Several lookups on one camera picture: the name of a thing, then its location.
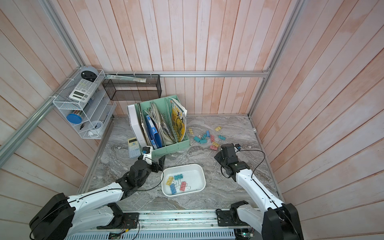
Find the white plastic storage tray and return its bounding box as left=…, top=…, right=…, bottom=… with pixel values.
left=161, top=164, right=206, bottom=197

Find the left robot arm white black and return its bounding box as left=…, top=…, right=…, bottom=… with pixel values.
left=29, top=155, right=166, bottom=240

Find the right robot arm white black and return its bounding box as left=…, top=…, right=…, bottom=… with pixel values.
left=215, top=144, right=304, bottom=240

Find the white binder box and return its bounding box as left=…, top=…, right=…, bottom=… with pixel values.
left=127, top=104, right=148, bottom=147

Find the blue file folder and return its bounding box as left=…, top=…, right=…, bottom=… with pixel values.
left=146, top=115, right=163, bottom=149

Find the small desk calculator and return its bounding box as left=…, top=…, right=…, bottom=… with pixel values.
left=128, top=138, right=142, bottom=159

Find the stack of papers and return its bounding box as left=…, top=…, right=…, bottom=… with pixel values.
left=145, top=102, right=176, bottom=147

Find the green file organizer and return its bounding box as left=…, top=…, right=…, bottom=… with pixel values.
left=136, top=95, right=190, bottom=157

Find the yellow art magazine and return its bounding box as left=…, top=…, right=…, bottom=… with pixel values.
left=170, top=98, right=188, bottom=142

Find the white tape dispenser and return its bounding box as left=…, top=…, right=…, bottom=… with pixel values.
left=88, top=121, right=103, bottom=138

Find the ruler on basket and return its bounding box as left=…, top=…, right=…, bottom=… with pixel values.
left=105, top=75, right=147, bottom=83

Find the blue lid jar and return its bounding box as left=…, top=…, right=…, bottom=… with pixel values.
left=66, top=110, right=84, bottom=125

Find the white calculator on shelf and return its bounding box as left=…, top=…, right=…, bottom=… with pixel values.
left=69, top=79, right=98, bottom=103

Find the grey round clock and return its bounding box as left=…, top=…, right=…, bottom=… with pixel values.
left=80, top=66, right=99, bottom=83

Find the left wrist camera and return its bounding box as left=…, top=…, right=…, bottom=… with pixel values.
left=142, top=146, right=153, bottom=165

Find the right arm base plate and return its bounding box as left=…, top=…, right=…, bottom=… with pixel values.
left=215, top=209, right=241, bottom=227

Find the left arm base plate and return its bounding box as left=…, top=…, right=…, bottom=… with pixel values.
left=97, top=213, right=140, bottom=230

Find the black mesh wall basket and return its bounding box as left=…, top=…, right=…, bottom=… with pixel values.
left=103, top=74, right=162, bottom=102

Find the white wire wall shelf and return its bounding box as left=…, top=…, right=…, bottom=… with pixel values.
left=53, top=68, right=116, bottom=140

